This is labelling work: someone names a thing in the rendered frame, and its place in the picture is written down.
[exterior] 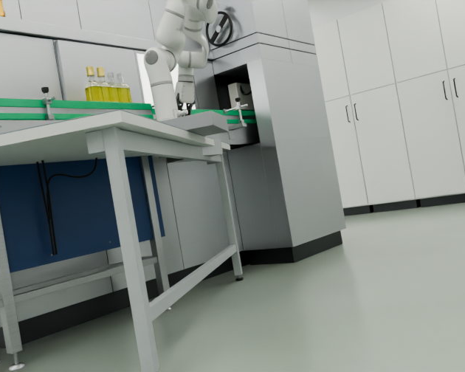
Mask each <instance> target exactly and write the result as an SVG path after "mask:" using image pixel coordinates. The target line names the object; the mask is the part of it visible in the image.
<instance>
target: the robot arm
mask: <svg viewBox="0 0 465 372"><path fill-rule="evenodd" d="M184 4H186V5H185V6H184ZM217 15H218V7H217V4H216V0H167V2H166V7H165V10H164V13H163V15H162V18H161V21H160V23H159V26H158V28H157V30H156V40H157V41H158V42H159V43H160V44H161V45H162V48H159V47H151V48H150V49H148V50H147V51H146V52H145V54H144V58H143V61H144V65H145V69H146V72H147V74H148V79H149V83H150V87H151V94H152V98H153V102H154V109H155V113H156V120H157V121H163V120H170V119H173V118H177V117H183V116H184V115H185V116H187V115H191V109H192V107H193V105H194V104H195V103H196V102H195V100H194V85H193V68H196V69H203V68H205V66H206V64H207V57H208V52H209V48H208V43H207V40H206V38H205V37H204V36H203V35H202V26H203V21H204V22H207V23H208V24H212V23H213V22H214V21H215V20H216V18H217ZM183 20H184V24H183V30H182V29H181V28H180V27H181V25H182V22H183ZM185 35H186V36H187V37H189V38H192V39H193V40H195V41H197V42H199V43H200V44H201V45H202V52H188V51H182V50H183V48H184V46H185ZM177 64H178V82H176V88H175V91H174V87H173V80H172V77H171V72H172V71H173V70H174V69H175V68H176V65H177ZM184 103H186V109H185V110H184V109H183V105H184ZM180 104H181V105H180Z"/></svg>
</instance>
